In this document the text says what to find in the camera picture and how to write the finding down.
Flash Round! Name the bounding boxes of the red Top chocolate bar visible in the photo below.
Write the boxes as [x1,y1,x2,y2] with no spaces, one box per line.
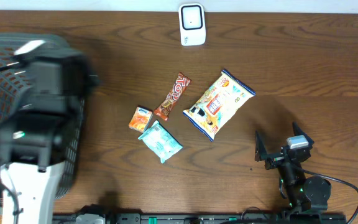
[154,73,191,121]

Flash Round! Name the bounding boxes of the mint green wipes packet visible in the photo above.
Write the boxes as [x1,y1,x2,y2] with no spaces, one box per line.
[138,120,183,164]

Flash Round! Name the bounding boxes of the orange tissue pack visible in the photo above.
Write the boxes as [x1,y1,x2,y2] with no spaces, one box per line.
[129,106,153,133]

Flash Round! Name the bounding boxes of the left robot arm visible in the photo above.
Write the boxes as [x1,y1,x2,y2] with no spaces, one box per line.
[0,48,97,223]

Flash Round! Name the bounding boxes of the white barcode scanner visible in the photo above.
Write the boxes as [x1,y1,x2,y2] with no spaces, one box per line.
[178,3,206,46]

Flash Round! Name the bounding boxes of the yellow snack chips bag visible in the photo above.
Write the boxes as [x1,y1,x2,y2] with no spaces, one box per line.
[183,69,255,141]

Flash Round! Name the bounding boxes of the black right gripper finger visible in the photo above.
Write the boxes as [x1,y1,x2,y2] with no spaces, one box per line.
[255,131,267,162]
[292,122,314,146]

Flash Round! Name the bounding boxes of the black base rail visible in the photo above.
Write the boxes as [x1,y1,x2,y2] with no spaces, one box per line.
[52,210,347,224]

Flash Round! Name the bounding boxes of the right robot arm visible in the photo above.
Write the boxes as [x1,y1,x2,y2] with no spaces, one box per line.
[255,123,331,213]

